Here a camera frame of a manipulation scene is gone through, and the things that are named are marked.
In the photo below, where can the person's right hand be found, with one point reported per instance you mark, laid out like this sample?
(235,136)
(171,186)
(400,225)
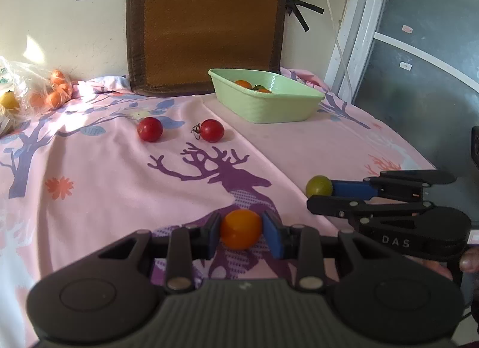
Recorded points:
(470,260)

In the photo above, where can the white floral cloth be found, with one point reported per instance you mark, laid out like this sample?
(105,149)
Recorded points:
(108,84)

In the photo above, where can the orange tomato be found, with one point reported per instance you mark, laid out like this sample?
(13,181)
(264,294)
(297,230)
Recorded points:
(240,229)

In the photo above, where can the pink deer print bed sheet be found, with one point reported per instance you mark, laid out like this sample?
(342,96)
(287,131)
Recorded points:
(112,183)

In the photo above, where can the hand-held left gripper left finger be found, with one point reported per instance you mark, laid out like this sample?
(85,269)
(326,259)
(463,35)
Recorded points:
(214,235)

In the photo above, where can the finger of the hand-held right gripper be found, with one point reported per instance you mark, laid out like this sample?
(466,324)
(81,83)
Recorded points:
(351,189)
(336,207)

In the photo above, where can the white framed glass door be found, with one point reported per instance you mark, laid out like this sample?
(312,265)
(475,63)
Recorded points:
(411,52)

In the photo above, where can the clear plastic bag of tangerines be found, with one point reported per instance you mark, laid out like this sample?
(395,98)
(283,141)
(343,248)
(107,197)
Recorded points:
(52,89)

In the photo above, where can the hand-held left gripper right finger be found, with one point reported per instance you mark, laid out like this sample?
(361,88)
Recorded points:
(271,235)

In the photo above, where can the green tomato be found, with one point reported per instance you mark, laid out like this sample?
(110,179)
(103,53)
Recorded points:
(319,186)
(258,87)

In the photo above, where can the light green plastic basin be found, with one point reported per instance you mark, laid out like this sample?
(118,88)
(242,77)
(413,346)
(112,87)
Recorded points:
(269,106)

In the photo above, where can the large tangerine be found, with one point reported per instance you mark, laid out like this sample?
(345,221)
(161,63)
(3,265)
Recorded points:
(243,83)

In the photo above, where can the yellow fruit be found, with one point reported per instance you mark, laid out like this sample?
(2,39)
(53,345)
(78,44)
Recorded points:
(9,101)

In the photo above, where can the red tomato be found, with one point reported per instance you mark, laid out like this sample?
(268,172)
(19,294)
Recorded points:
(212,130)
(150,129)

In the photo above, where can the small tangerine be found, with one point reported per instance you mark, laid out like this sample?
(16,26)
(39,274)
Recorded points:
(264,91)

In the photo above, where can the brown woven seat cushion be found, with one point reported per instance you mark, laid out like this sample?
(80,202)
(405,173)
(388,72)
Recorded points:
(205,26)

